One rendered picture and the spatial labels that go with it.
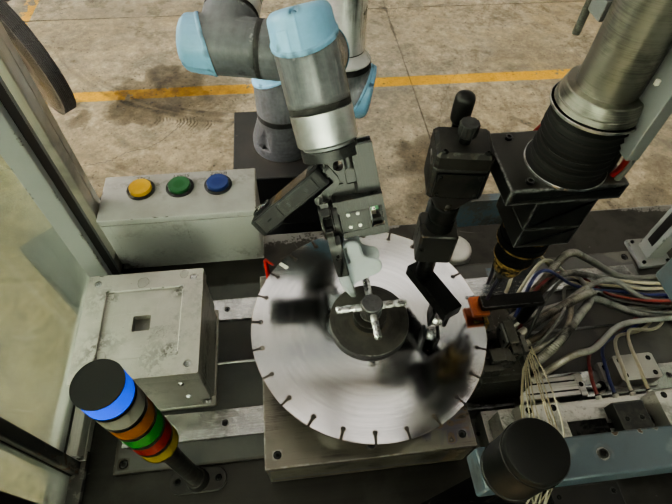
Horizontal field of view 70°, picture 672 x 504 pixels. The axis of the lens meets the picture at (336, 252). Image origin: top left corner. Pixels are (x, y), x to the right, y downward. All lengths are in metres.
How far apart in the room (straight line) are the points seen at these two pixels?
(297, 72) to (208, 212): 0.41
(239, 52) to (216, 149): 1.72
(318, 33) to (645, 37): 0.30
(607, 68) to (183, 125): 2.25
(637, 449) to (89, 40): 3.18
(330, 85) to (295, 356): 0.35
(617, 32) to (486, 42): 2.81
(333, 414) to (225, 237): 0.44
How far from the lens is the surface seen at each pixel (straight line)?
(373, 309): 0.63
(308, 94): 0.55
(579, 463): 0.58
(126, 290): 0.83
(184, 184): 0.93
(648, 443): 0.62
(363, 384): 0.65
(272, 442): 0.73
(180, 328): 0.76
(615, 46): 0.42
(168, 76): 2.88
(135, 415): 0.50
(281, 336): 0.68
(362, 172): 0.59
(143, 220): 0.92
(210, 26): 0.68
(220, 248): 0.97
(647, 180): 2.64
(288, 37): 0.55
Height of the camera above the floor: 1.56
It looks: 54 degrees down
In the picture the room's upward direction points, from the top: 2 degrees clockwise
